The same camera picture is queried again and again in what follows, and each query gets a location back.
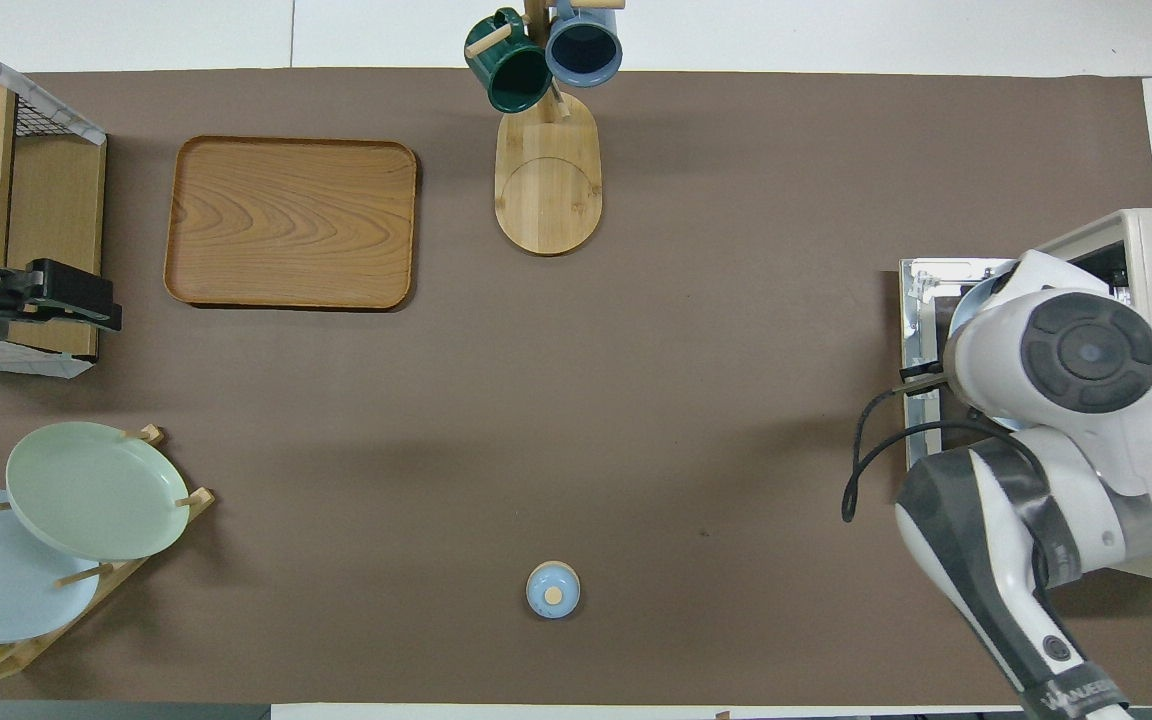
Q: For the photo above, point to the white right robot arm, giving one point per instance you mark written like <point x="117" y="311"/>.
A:
<point x="1066" y="450"/>

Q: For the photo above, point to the wooden plate rack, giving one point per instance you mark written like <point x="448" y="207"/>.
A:
<point x="191" y="500"/>

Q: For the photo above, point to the dark green mug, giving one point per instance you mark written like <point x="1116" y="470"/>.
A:
<point x="511" y="75"/>

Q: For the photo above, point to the pale green plate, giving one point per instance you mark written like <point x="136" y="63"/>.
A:
<point x="96" y="490"/>

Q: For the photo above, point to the wooden mug tree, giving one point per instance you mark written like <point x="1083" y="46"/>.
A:
<point x="548" y="190"/>

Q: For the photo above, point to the wooden stepped shelf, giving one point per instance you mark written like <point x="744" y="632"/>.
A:
<point x="51" y="210"/>

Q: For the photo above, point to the wooden serving tray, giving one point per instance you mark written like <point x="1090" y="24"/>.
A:
<point x="291" y="220"/>

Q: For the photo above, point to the blue mug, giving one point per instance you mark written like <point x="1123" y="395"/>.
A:
<point x="584" y="50"/>

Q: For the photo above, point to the brown table mat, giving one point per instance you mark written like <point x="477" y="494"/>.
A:
<point x="636" y="400"/>

